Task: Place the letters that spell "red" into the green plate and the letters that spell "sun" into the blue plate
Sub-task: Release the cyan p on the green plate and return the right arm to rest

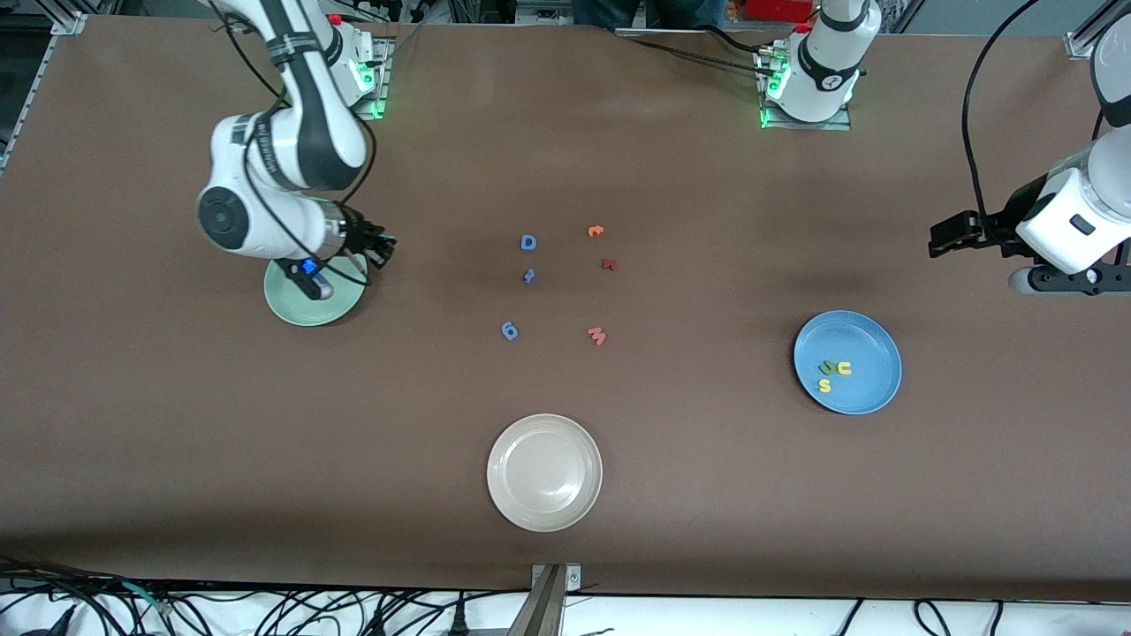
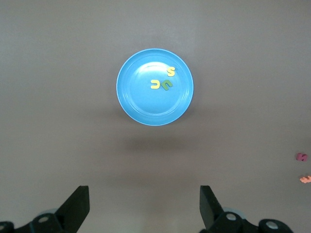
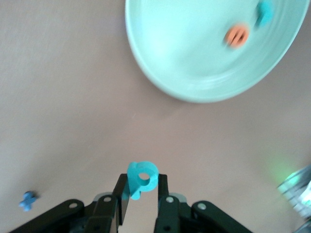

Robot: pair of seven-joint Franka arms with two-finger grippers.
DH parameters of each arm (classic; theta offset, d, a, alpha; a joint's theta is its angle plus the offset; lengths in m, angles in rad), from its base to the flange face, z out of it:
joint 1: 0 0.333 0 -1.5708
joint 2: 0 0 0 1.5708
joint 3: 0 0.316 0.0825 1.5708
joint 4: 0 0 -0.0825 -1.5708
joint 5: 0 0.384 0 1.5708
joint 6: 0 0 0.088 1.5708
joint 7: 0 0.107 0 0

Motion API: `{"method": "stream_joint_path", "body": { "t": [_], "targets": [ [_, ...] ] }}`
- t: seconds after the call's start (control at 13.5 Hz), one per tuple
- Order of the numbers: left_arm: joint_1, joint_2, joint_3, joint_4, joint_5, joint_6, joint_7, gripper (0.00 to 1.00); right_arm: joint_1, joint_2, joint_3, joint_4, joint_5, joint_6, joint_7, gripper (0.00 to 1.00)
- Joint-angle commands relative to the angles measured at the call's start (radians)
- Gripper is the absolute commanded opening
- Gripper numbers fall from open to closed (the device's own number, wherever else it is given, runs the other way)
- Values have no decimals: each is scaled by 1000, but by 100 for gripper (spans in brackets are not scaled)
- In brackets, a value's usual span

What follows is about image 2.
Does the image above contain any blue plate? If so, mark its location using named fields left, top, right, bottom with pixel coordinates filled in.
left=116, top=48, right=195, bottom=127

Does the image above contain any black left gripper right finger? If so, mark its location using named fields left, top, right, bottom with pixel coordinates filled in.
left=199, top=185, right=294, bottom=233

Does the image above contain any brown table cover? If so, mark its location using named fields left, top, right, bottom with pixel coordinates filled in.
left=0, top=0, right=311, bottom=233

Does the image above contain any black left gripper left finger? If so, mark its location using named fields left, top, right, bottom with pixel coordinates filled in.
left=0, top=185, right=90, bottom=233

